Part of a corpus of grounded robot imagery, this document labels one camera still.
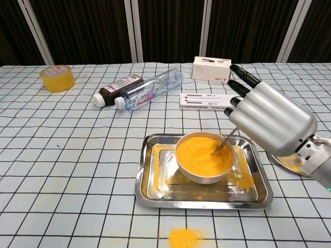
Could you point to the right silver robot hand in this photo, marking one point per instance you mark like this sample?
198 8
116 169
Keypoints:
274 121

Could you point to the silver spoon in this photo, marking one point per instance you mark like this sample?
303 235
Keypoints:
218 148

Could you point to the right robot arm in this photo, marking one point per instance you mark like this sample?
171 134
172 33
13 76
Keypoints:
319 162

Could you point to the small plate with powder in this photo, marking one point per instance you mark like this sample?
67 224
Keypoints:
292 165

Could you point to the bowl of yellow powder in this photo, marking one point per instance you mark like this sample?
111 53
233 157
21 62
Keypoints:
191 157

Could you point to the stainless steel tray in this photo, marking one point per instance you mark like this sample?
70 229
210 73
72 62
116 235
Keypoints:
196 199

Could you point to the white folding stand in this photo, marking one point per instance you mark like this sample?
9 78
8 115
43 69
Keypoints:
201 102

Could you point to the white stapler box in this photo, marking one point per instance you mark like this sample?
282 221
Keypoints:
210 71

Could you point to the clear plastic water bottle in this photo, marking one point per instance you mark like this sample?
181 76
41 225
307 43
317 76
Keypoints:
152 89

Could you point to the dark folding partition screen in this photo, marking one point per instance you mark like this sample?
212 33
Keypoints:
168 28

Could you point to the spilled yellow powder pile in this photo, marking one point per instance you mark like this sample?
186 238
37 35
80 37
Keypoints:
183 237

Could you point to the dark brown bottle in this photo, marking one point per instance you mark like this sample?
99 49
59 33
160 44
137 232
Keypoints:
113 91

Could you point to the checkered tablecloth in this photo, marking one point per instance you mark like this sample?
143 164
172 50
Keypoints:
64 168

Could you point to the yellow tape roll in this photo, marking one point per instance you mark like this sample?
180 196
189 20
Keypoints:
58 81

